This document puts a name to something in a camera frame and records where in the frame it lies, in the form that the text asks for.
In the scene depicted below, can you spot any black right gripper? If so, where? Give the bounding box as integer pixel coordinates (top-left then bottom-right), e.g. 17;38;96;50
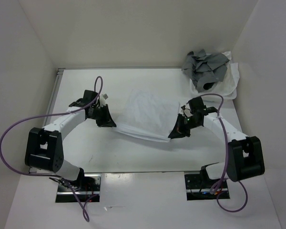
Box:
168;113;201;139

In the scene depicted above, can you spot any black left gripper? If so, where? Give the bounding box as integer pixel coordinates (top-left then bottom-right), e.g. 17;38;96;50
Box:
89;104;116;127

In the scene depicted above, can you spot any white skirt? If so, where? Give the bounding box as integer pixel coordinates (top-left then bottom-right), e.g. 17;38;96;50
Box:
114;89;180;143
183;51;240;100

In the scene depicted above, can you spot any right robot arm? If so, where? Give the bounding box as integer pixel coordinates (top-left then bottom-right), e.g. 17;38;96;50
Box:
169;97;265;187

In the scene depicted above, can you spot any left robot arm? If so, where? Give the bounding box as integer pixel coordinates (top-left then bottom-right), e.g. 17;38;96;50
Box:
25;90;116;191

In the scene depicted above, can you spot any white skirt in pile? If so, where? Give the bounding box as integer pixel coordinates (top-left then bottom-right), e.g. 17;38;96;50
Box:
183;51;240;100

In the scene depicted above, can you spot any grey skirt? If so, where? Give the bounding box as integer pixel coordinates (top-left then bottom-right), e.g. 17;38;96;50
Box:
182;49;230;93

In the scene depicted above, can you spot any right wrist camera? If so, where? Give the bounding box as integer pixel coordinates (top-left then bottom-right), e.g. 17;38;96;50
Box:
181;105;191;117

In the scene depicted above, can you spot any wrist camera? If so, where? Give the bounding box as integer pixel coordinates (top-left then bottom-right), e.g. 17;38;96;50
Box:
99;94;108;107
181;105;191;117

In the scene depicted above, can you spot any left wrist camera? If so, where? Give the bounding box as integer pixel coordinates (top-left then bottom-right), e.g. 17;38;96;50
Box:
99;94;108;107

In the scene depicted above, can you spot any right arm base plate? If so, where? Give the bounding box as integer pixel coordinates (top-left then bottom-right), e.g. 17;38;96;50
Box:
184;170;230;201

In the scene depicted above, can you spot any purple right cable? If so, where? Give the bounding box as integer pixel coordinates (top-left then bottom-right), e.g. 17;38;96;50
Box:
200;94;249;212

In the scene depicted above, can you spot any purple cable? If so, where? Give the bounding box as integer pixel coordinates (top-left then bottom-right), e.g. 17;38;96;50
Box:
200;94;249;212
0;76;104;222

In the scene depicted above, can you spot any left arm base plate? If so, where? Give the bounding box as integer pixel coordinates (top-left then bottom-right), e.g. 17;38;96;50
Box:
55;173;102;203

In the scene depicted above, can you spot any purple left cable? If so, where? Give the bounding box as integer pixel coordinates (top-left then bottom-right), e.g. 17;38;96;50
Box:
0;76;104;222

